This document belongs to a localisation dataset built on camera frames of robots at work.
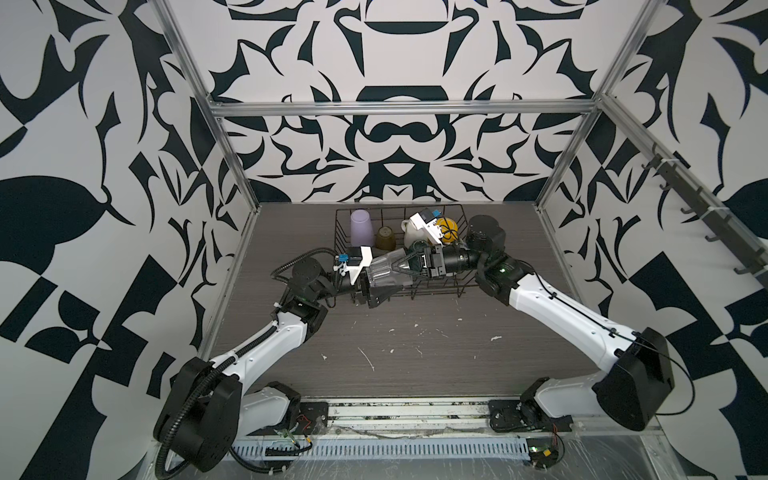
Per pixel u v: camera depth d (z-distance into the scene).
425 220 0.62
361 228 0.97
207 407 0.40
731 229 0.55
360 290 0.62
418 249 0.64
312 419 0.73
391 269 0.63
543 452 0.71
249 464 0.69
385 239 0.99
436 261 0.58
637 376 0.40
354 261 0.58
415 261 0.64
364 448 0.71
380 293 0.62
